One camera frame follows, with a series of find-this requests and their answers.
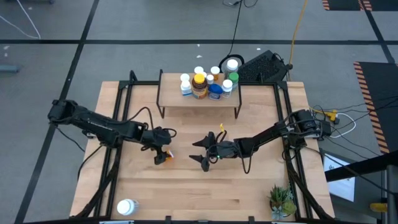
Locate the yellow plug power strip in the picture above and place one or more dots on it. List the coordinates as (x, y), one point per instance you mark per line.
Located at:
(331, 115)

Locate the black metal rig frame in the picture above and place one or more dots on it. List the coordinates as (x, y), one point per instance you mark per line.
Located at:
(140, 83)

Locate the clear bottle white cap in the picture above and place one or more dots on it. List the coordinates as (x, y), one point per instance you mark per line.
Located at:
(232, 64)

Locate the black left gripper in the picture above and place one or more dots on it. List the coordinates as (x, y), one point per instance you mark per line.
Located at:
(157, 137)

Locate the yellow plastic object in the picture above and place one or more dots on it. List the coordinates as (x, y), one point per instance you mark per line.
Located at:
(377, 207)

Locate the pink bottle white cap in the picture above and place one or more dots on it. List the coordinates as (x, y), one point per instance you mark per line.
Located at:
(199, 70)

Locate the grey metal bar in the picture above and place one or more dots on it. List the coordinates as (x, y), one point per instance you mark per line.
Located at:
(9, 68)

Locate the brown bottle yellow cap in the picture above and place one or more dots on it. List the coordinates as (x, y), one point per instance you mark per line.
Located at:
(199, 90)

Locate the black mat striped edge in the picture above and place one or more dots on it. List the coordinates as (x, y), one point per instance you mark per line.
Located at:
(342, 4)
(382, 102)

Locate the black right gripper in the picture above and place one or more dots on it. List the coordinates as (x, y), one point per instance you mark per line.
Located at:
(225, 149)

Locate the succulent plant in pot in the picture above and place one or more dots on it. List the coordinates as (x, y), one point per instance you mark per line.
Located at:
(281, 199)

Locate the small white Excedrin bottle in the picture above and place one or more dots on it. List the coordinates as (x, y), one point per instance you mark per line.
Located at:
(210, 77)

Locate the grey post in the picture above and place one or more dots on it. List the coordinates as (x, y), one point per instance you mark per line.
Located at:
(392, 199)

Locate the white paper sheet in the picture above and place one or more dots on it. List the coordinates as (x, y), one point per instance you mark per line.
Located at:
(340, 186)

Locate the Tums bottle blue cap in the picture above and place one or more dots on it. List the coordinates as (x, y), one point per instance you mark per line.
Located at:
(215, 91)

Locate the black beam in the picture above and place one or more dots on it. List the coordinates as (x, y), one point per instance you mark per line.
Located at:
(360, 168)

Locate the green cap bottle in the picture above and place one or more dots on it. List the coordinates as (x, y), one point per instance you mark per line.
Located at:
(234, 76)

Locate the large white bottle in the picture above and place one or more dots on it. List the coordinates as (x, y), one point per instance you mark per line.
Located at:
(126, 207)

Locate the wooden shelf black legs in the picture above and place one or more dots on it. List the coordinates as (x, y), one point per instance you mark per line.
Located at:
(172, 93)

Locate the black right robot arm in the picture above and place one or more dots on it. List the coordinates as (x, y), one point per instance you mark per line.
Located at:
(267, 133)

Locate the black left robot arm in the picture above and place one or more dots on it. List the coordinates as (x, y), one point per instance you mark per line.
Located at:
(99, 126)

